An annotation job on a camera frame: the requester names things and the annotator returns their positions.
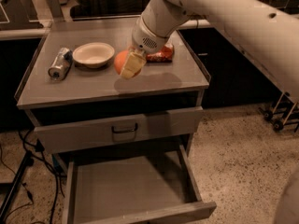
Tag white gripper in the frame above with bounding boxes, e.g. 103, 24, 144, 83
123, 17, 170, 72

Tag orange fruit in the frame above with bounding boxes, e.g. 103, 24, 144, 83
114, 50, 141, 78

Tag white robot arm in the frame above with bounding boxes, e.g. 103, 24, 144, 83
127, 0, 299, 104

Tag grey drawer cabinet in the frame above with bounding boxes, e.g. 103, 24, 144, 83
17, 18, 208, 153

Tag closed grey upper drawer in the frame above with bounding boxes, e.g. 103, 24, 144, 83
35, 106, 203, 154

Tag open grey lower drawer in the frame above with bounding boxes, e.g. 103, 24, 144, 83
62, 145, 216, 224

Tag red snack bag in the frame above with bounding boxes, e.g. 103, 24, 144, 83
147, 43, 174, 63

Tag white bowl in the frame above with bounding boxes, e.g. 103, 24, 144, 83
73, 42, 115, 69

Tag silver soda can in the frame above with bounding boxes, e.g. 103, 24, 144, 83
48, 48, 73, 81

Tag black tripod leg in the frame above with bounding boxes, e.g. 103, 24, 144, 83
0, 151, 32, 224

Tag wheeled cart base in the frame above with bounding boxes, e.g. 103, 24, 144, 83
259, 92, 299, 133

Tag black cables on floor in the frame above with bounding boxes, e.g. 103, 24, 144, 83
0, 129, 67, 224

